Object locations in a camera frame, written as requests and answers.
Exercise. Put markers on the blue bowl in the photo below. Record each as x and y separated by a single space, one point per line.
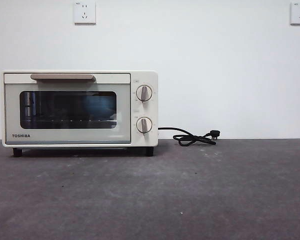
97 105

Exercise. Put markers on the cream toaster oven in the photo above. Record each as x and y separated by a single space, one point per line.
155 112

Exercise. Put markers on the oven knob under small label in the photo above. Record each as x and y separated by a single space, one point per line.
144 93

